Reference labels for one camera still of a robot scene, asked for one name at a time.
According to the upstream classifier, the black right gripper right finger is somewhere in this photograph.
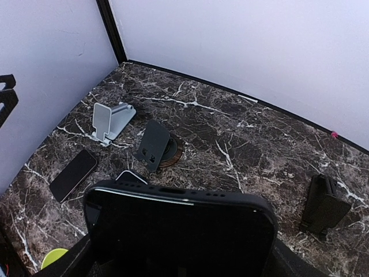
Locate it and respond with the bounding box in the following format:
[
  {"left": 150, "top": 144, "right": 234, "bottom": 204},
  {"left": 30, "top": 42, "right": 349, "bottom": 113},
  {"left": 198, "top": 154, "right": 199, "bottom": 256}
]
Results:
[{"left": 272, "top": 238, "right": 327, "bottom": 277}]

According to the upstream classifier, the black left frame post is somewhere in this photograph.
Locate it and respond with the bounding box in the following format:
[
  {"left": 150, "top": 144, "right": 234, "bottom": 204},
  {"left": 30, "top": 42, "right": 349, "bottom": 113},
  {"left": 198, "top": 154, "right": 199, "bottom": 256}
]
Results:
[{"left": 96, "top": 0, "right": 128, "bottom": 64}]

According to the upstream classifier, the black folding phone stand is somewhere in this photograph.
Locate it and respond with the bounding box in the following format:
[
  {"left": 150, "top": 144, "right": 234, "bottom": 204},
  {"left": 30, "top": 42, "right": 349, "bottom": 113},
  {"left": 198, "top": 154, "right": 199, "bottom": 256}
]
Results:
[{"left": 299, "top": 174, "right": 352, "bottom": 241}]

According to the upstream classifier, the purple phone dark screen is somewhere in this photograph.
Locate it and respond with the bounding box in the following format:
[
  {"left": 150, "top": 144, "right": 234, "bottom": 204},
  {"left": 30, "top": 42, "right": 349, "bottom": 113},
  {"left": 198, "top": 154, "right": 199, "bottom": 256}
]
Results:
[{"left": 49, "top": 149, "right": 97, "bottom": 203}]

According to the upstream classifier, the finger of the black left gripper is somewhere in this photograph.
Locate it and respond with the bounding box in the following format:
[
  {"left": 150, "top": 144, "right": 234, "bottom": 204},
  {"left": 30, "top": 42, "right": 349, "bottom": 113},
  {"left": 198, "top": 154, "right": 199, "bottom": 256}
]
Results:
[{"left": 0, "top": 74, "right": 18, "bottom": 127}]

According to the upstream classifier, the white folding phone stand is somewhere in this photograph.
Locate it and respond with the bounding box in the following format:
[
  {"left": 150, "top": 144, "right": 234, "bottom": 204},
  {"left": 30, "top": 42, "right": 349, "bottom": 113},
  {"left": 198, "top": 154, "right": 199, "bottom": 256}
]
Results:
[{"left": 92, "top": 102, "right": 136, "bottom": 147}]

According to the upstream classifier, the black phone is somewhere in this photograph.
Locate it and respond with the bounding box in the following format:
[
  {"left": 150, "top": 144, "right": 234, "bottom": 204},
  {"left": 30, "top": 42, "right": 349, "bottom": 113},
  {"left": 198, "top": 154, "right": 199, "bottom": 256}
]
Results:
[{"left": 84, "top": 180, "right": 277, "bottom": 276}]

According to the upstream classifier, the lime green bowl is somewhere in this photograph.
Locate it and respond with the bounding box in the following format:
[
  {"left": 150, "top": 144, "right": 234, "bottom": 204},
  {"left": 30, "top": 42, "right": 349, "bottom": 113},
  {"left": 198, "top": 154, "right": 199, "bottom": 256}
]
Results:
[{"left": 41, "top": 248, "right": 68, "bottom": 269}]

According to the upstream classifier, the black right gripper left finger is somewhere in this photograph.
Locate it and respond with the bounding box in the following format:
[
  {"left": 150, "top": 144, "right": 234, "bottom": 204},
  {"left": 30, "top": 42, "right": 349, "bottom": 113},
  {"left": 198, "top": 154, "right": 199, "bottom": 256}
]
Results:
[{"left": 33, "top": 235, "right": 95, "bottom": 277}]

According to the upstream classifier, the lavender phone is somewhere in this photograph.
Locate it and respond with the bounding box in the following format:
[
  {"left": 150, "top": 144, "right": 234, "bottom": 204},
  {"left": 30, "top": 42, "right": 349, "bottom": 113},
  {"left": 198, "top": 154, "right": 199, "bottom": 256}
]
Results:
[{"left": 115, "top": 170, "right": 148, "bottom": 185}]

